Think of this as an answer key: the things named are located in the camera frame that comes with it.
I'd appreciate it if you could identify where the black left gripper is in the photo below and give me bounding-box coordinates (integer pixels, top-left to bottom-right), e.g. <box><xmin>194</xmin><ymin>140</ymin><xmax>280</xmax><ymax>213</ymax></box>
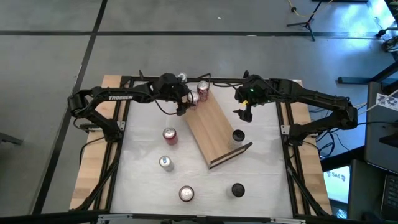
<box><xmin>154</xmin><ymin>73</ymin><xmax>195</xmax><ymax>117</ymax></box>

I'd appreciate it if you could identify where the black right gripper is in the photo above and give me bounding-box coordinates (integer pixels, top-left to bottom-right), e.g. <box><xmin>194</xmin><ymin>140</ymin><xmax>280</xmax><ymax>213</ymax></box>
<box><xmin>232</xmin><ymin>74</ymin><xmax>274</xmax><ymax>123</ymax></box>

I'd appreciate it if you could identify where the red Coca-Cola classic can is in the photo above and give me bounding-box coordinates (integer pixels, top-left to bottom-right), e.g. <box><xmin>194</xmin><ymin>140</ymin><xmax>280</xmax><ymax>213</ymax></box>
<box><xmin>187</xmin><ymin>91</ymin><xmax>201</xmax><ymax>110</ymax></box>
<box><xmin>197</xmin><ymin>80</ymin><xmax>211</xmax><ymax>102</ymax></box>

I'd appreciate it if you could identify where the red Coke Zero can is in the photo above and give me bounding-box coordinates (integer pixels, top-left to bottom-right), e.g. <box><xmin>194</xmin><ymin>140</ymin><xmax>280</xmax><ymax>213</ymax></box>
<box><xmin>178</xmin><ymin>185</ymin><xmax>195</xmax><ymax>203</ymax></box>
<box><xmin>162</xmin><ymin>126</ymin><xmax>178</xmax><ymax>146</ymax></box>

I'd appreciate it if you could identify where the black tripod stand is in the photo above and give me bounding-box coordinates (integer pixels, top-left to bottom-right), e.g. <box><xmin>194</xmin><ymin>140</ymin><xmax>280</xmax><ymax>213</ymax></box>
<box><xmin>285</xmin><ymin>0</ymin><xmax>335</xmax><ymax>42</ymax></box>

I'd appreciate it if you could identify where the black stand base beam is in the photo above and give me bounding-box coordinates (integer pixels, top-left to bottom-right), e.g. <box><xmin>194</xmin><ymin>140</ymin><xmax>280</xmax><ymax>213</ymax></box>
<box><xmin>338</xmin><ymin>62</ymin><xmax>398</xmax><ymax>85</ymax></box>

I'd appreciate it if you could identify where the dark grey desk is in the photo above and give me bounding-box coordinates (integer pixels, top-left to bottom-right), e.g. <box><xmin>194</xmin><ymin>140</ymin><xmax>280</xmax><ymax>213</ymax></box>
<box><xmin>362</xmin><ymin>80</ymin><xmax>398</xmax><ymax>174</ymax></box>

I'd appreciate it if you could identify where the white printed paper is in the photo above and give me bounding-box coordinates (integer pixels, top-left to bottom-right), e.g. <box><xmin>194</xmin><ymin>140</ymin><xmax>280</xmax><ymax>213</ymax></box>
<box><xmin>375</xmin><ymin>91</ymin><xmax>398</xmax><ymax>112</ymax></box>

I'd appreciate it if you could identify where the person's shoe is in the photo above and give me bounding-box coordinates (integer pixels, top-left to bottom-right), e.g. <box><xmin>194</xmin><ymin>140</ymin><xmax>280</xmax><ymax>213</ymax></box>
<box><xmin>382</xmin><ymin>35</ymin><xmax>398</xmax><ymax>53</ymax></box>

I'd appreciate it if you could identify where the black keyboard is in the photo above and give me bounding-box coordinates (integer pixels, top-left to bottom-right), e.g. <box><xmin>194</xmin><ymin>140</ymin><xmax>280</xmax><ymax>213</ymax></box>
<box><xmin>381</xmin><ymin>174</ymin><xmax>398</xmax><ymax>220</ymax></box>

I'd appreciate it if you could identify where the grey furniture leg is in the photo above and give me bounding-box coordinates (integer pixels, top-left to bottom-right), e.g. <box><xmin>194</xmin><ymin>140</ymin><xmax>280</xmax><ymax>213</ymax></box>
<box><xmin>0</xmin><ymin>131</ymin><xmax>24</xmax><ymax>146</ymax></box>

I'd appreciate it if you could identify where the wooden shelf with black frame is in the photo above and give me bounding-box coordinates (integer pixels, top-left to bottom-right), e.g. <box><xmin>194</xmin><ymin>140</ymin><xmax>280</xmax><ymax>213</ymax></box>
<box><xmin>174</xmin><ymin>73</ymin><xmax>254</xmax><ymax>170</ymax></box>

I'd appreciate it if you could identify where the black table frame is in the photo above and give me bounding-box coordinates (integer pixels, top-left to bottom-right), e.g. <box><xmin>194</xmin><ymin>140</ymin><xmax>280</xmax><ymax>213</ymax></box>
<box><xmin>70</xmin><ymin>70</ymin><xmax>332</xmax><ymax>224</ymax></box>

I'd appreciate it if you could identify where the black floor cable bundle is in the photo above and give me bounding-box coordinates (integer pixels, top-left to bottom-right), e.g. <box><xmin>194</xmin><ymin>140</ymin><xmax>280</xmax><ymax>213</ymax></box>
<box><xmin>309</xmin><ymin>102</ymin><xmax>368</xmax><ymax>159</ymax></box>

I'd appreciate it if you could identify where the yellow floor cable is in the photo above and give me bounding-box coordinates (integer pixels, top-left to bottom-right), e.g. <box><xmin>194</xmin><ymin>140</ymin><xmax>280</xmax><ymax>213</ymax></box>
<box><xmin>287</xmin><ymin>0</ymin><xmax>333</xmax><ymax>18</ymax></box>

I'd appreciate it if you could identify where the white cable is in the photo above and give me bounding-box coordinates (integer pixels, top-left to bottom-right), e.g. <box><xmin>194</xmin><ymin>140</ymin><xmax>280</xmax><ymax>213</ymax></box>
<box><xmin>354</xmin><ymin>89</ymin><xmax>398</xmax><ymax>113</ymax></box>

